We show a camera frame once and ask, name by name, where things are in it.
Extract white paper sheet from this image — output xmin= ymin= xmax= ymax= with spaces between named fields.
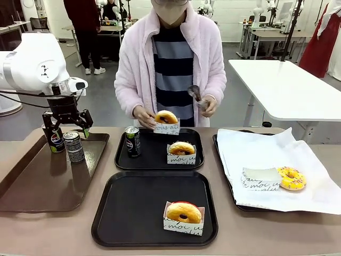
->
xmin=217 ymin=127 xmax=341 ymax=215

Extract white desk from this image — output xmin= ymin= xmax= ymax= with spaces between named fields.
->
xmin=0 ymin=20 xmax=33 ymax=35

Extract black Pepsi can green base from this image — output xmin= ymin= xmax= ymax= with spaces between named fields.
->
xmin=42 ymin=123 xmax=66 ymax=154

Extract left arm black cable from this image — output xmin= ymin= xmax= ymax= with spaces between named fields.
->
xmin=0 ymin=90 xmax=54 ymax=108

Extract person's left hand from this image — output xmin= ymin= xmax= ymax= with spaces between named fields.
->
xmin=199 ymin=95 xmax=217 ymax=118

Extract glazed donut chocolate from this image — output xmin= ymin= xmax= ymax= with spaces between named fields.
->
xmin=169 ymin=141 xmax=196 ymax=156
xmin=154 ymin=110 xmax=178 ymax=125
xmin=166 ymin=202 xmax=202 ymax=224

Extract white table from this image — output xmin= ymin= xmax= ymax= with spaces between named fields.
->
xmin=228 ymin=59 xmax=341 ymax=127

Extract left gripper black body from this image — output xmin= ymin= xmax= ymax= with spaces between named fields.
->
xmin=47 ymin=94 xmax=81 ymax=125

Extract person's right hand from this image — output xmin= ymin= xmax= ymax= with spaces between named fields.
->
xmin=133 ymin=105 xmax=158 ymax=131

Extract person in pink robe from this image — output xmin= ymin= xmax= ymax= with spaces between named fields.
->
xmin=114 ymin=5 xmax=227 ymax=128

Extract black tray under paper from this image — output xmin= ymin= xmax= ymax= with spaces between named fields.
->
xmin=212 ymin=130 xmax=278 ymax=213

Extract dark brown serving tongs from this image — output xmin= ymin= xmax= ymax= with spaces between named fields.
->
xmin=187 ymin=85 xmax=211 ymax=111

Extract black office chair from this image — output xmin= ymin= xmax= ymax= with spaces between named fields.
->
xmin=29 ymin=17 xmax=53 ymax=34

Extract black square tray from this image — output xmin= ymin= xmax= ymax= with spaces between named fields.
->
xmin=91 ymin=171 xmax=219 ymax=247
xmin=114 ymin=128 xmax=205 ymax=171

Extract beige face mask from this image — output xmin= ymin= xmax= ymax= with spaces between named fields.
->
xmin=154 ymin=0 xmax=189 ymax=27

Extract left arm white wrist camera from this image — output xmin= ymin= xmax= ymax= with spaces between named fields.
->
xmin=68 ymin=77 xmax=88 ymax=97

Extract black tripod stand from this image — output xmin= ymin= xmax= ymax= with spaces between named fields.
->
xmin=279 ymin=0 xmax=306 ymax=63

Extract seated person in black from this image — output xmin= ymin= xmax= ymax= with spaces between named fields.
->
xmin=102 ymin=0 xmax=120 ymax=21

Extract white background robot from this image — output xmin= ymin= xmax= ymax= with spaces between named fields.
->
xmin=253 ymin=0 xmax=278 ymax=23
xmin=196 ymin=0 xmax=215 ymax=20

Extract person's right forearm pink sleeve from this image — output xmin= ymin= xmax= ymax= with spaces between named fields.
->
xmin=114 ymin=76 xmax=147 ymax=121

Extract brown plastic tray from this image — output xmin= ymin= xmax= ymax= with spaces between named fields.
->
xmin=0 ymin=132 xmax=110 ymax=213

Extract grey desk with metal legs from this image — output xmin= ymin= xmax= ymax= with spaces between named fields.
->
xmin=62 ymin=25 xmax=123 ymax=67

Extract person's left forearm pink sleeve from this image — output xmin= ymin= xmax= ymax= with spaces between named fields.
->
xmin=207 ymin=65 xmax=228 ymax=107

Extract empty white printed paper box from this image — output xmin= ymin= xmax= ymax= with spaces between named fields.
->
xmin=241 ymin=167 xmax=282 ymax=192

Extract yellow sprinkled donut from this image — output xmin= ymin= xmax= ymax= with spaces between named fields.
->
xmin=276 ymin=166 xmax=307 ymax=191

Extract standing person in dark clothes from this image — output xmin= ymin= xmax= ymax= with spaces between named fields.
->
xmin=63 ymin=0 xmax=106 ymax=75

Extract black can with grey print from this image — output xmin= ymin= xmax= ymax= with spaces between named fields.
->
xmin=62 ymin=130 xmax=85 ymax=164

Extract grey work table with equipment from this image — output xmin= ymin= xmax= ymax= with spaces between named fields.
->
xmin=238 ymin=21 xmax=318 ymax=61

